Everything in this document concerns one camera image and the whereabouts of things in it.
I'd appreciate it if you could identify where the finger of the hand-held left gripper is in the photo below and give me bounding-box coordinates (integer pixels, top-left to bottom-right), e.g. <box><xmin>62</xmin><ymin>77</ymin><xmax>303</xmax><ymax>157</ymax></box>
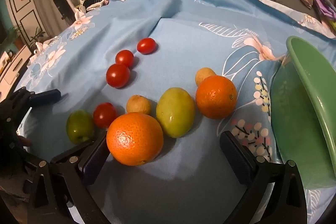
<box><xmin>4</xmin><ymin>88</ymin><xmax>61</xmax><ymax>119</ymax></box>

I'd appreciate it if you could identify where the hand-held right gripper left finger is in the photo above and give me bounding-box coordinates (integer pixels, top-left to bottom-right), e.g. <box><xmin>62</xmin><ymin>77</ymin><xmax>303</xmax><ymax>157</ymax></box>
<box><xmin>26</xmin><ymin>130</ymin><xmax>112</xmax><ymax>224</ymax></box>

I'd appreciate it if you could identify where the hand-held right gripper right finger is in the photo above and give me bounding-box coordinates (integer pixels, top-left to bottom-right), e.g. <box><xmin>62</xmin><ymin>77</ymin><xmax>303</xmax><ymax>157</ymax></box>
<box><xmin>219</xmin><ymin>131</ymin><xmax>307</xmax><ymax>224</ymax></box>

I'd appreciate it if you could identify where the large orange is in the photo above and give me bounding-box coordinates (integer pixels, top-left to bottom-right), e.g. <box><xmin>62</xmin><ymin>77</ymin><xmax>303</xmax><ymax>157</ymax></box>
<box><xmin>106</xmin><ymin>112</ymin><xmax>164</xmax><ymax>167</ymax></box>

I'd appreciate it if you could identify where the green plastic basin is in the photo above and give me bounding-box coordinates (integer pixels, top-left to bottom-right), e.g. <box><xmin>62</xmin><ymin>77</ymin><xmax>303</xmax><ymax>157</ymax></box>
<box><xmin>270</xmin><ymin>35</ymin><xmax>336</xmax><ymax>190</ymax></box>

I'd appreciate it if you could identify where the red cherry tomato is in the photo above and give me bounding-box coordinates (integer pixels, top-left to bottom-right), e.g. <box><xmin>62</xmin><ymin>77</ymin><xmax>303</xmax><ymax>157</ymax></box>
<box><xmin>115</xmin><ymin>50</ymin><xmax>134</xmax><ymax>68</ymax></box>
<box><xmin>93</xmin><ymin>102</ymin><xmax>117</xmax><ymax>129</ymax></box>
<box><xmin>137</xmin><ymin>38</ymin><xmax>156</xmax><ymax>54</ymax></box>
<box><xmin>106</xmin><ymin>64</ymin><xmax>131</xmax><ymax>88</ymax></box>

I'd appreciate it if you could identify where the small green jujube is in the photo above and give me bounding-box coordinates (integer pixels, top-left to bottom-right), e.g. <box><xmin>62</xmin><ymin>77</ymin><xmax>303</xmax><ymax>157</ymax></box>
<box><xmin>66</xmin><ymin>110</ymin><xmax>95</xmax><ymax>144</ymax></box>

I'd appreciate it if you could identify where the white cabinet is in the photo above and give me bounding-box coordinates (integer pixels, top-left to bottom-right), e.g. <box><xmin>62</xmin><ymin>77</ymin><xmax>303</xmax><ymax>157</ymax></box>
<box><xmin>0</xmin><ymin>44</ymin><xmax>32</xmax><ymax>98</ymax></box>

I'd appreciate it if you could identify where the white plastic bag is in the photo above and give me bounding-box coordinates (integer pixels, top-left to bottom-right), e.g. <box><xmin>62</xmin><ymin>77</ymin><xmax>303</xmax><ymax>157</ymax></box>
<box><xmin>33</xmin><ymin>42</ymin><xmax>50</xmax><ymax>55</ymax></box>

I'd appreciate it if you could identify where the green potted plant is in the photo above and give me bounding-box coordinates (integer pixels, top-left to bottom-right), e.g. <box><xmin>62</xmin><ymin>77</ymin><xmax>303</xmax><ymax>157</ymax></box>
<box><xmin>3</xmin><ymin>26</ymin><xmax>24</xmax><ymax>48</ymax></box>
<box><xmin>29</xmin><ymin>27</ymin><xmax>46</xmax><ymax>47</ymax></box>

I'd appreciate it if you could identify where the small orange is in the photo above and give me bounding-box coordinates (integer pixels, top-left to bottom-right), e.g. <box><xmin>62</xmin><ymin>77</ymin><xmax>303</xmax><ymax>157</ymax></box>
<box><xmin>196</xmin><ymin>75</ymin><xmax>237</xmax><ymax>120</ymax></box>

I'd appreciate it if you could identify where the brown longan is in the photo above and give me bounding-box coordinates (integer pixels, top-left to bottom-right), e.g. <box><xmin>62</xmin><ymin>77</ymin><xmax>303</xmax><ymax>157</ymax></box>
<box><xmin>195</xmin><ymin>68</ymin><xmax>217</xmax><ymax>87</ymax></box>
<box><xmin>126</xmin><ymin>94</ymin><xmax>152</xmax><ymax>115</ymax></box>

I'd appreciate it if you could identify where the blue floral bed sheet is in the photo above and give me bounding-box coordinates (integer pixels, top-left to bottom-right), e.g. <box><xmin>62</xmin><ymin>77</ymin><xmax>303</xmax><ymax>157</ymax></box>
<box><xmin>13</xmin><ymin>0</ymin><xmax>336</xmax><ymax>224</ymax></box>

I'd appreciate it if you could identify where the purple cloth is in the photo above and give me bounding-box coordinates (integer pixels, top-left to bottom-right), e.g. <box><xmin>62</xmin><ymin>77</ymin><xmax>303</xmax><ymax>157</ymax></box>
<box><xmin>312</xmin><ymin>0</ymin><xmax>336</xmax><ymax>21</ymax></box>

